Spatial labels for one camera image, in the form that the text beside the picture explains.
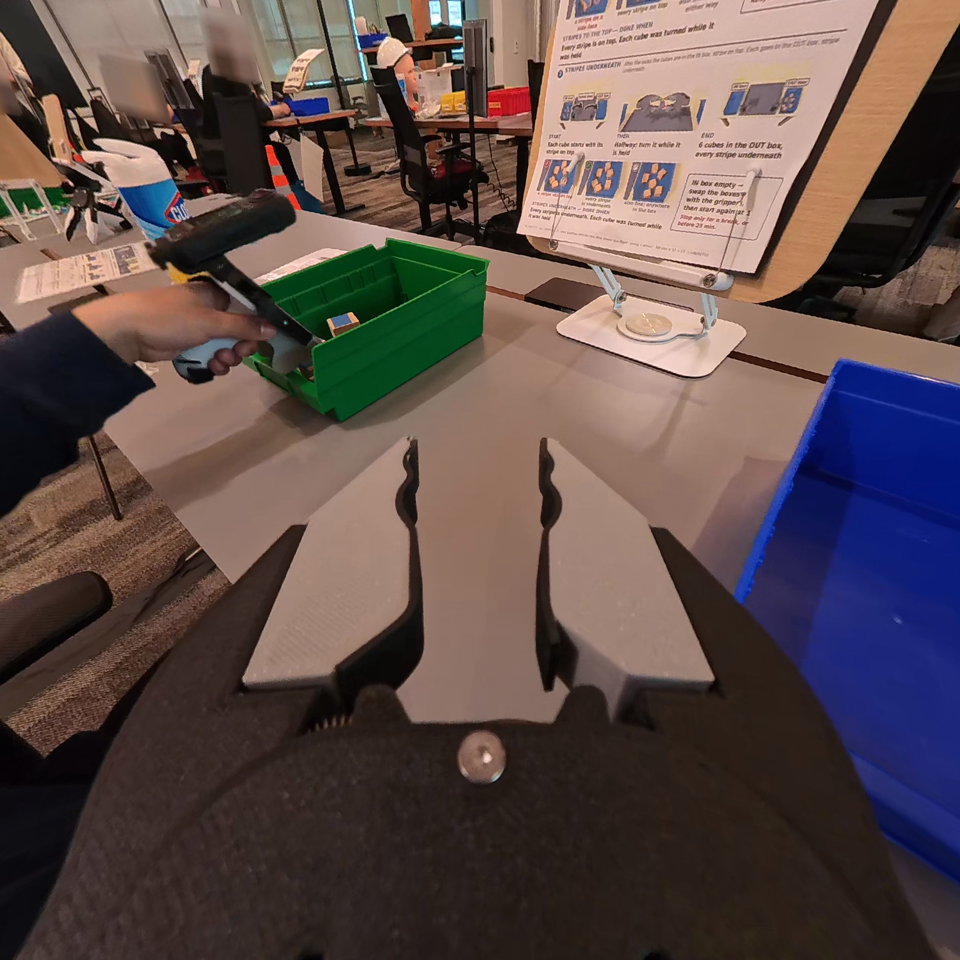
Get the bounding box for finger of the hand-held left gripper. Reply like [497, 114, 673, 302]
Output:
[210, 267, 325, 348]
[264, 333, 317, 376]

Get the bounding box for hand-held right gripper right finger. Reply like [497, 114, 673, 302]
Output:
[535, 437, 716, 725]

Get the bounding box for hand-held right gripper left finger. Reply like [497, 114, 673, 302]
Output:
[241, 436, 426, 714]

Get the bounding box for green plastic bin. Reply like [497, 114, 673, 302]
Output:
[243, 237, 490, 423]

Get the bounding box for blue plastic bin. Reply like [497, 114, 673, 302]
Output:
[735, 358, 960, 882]

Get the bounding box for person's left forearm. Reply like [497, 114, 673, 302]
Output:
[0, 311, 156, 519]

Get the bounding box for person's left hand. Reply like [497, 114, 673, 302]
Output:
[71, 283, 280, 378]

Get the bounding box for orange traffic cone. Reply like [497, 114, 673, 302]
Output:
[264, 144, 305, 211]

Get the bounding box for disinfecting wipes canister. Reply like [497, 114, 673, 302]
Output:
[81, 138, 198, 245]

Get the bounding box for small black tripod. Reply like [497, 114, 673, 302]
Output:
[63, 183, 135, 243]

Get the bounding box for flat printed paper sheet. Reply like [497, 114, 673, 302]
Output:
[16, 241, 162, 305]

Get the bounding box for clear acrylic stand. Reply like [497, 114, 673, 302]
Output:
[0, 178, 65, 243]

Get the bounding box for black mesh office chair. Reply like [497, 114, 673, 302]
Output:
[371, 66, 489, 241]

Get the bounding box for brown cardboard panel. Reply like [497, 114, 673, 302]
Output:
[0, 112, 65, 189]

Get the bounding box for black table leg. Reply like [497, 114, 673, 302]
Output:
[86, 435, 123, 521]

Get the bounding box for mannequin head with hard hat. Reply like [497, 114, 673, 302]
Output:
[375, 36, 421, 114]

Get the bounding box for computer monitor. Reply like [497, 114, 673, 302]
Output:
[462, 18, 490, 120]

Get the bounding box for printed instruction sheet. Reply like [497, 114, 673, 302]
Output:
[517, 0, 879, 275]

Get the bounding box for wooden board document stand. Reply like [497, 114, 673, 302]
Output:
[523, 0, 948, 380]

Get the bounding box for large black office chair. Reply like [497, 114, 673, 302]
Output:
[806, 45, 960, 301]

